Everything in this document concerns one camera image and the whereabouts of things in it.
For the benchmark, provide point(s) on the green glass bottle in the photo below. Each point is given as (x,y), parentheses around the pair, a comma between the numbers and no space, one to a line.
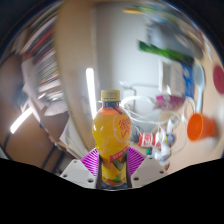
(166,53)

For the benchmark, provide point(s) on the white desk lamp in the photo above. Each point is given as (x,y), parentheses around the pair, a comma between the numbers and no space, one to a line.
(90,93)

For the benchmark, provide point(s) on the flat round red coaster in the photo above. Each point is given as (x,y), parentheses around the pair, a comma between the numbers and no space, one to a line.
(219,79)

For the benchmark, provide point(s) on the light blue plate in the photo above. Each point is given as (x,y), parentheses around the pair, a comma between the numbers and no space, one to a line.
(199,83)

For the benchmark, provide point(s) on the blue and white carton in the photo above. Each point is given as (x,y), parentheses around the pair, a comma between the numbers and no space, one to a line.
(178,80)

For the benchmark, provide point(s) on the orange plastic cup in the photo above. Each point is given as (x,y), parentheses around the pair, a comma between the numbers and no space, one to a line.
(200,127)

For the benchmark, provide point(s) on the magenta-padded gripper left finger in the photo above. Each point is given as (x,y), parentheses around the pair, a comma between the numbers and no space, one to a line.
(76,172)

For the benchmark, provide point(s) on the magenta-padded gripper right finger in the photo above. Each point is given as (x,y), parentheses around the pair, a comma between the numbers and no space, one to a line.
(150,170)

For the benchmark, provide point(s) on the yellow drink bottle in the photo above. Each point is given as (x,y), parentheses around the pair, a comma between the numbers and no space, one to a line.
(111,133)

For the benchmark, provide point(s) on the ceiling light tube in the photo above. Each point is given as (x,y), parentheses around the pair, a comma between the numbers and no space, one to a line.
(20,120)

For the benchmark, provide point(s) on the grey shaker bottle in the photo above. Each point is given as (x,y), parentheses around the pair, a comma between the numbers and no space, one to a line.
(173,35)

